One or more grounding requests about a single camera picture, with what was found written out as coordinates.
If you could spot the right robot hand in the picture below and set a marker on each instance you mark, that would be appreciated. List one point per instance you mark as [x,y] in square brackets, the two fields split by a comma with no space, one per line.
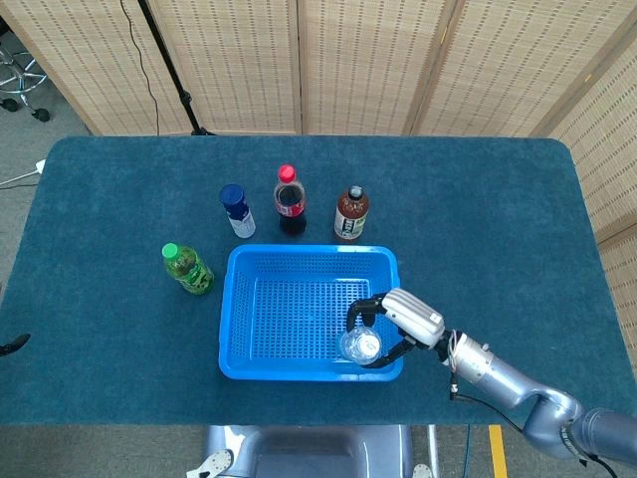
[415,313]

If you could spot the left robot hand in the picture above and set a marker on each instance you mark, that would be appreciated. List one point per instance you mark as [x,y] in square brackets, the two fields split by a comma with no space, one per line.
[15,343]

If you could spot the clear water bottle white cap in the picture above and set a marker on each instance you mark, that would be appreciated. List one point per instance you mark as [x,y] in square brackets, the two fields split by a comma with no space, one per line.
[359,346]

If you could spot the brown tea bottle black cap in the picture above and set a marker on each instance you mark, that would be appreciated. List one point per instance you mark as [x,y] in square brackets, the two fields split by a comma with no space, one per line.
[351,219]

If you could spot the cola bottle red label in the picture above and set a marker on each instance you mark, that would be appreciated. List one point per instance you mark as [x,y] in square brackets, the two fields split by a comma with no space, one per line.
[290,204]

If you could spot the green soda bottle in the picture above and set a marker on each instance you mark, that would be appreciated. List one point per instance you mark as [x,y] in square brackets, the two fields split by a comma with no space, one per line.
[191,274]

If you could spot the white bottle navy blue cap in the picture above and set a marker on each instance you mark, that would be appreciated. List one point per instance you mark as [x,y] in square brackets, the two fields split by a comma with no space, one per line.
[239,209]

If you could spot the blue plastic perforated basket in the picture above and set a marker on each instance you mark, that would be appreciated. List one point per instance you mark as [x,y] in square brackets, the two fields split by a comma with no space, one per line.
[298,368]

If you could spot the teal table cloth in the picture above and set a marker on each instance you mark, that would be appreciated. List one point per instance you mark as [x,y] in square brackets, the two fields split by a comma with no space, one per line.
[124,348]

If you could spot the grey metal pole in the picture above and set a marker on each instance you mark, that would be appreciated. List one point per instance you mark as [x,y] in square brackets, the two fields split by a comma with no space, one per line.
[433,448]

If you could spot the yellow floor tape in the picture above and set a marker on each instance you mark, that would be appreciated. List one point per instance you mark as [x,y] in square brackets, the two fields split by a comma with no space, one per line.
[498,453]

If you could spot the grey-blue robot torso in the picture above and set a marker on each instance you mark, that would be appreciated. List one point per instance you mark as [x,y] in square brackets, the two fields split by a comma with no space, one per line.
[308,453]

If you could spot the white power strip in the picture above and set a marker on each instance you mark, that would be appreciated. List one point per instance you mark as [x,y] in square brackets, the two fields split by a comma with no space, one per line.
[40,167]

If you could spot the chrome office chair base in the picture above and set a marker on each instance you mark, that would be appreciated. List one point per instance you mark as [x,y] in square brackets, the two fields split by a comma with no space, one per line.
[22,79]

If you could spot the black tripod stand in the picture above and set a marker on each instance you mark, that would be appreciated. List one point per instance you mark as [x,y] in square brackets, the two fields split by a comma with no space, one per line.
[171,70]

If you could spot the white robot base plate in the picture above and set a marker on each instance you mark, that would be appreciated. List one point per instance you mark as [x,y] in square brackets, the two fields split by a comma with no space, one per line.
[423,471]
[214,463]

